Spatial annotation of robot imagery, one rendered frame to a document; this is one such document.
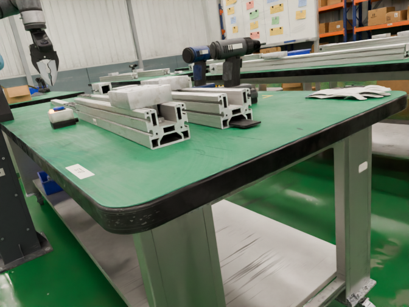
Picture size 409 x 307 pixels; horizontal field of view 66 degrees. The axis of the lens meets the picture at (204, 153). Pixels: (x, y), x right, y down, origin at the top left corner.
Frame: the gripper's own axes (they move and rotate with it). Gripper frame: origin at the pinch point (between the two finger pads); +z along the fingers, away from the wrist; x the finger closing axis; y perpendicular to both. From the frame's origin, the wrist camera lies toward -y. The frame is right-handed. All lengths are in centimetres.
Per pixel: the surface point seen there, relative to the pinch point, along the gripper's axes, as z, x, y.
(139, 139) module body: 15, -8, -61
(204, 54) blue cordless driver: -2, -54, -22
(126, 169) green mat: 16, 0, -76
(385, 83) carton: 60, -367, 81
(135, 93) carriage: 4, -9, -61
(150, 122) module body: 10, -9, -68
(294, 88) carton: 64, -356, 212
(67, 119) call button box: 14.1, -1.6, -4.2
